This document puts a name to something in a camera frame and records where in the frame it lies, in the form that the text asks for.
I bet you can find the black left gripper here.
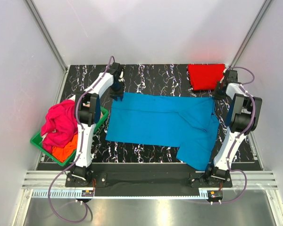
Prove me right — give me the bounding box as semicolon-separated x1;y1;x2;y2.
109;80;124;101

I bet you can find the blue t shirt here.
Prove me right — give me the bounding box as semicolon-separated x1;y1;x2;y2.
106;93;219;171

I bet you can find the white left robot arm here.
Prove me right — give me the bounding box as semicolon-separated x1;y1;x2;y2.
75;62;124;168

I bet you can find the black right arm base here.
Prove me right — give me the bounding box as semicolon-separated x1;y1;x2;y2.
188;164;233;188

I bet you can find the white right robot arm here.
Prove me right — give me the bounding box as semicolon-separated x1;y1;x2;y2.
213;66;263;171

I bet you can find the red folded t shirt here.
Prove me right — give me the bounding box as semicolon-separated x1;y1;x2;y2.
187;64;225;91

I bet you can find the light pink t shirt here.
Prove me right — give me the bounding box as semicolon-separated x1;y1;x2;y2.
81;100;90;108

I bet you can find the magenta t shirt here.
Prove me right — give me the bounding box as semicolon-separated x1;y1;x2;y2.
41;100;77;153

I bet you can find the orange t shirt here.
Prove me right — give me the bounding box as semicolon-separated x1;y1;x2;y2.
52;134;78;162

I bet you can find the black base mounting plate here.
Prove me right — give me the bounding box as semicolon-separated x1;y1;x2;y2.
65;168;232;189

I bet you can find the green plastic basket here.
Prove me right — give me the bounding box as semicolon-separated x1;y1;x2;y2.
30;93;109;167

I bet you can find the aluminium frame rail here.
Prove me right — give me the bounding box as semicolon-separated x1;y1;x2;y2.
22;170;67;189

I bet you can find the white slotted cable duct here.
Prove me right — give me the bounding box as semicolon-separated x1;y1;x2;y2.
32;188;224;200

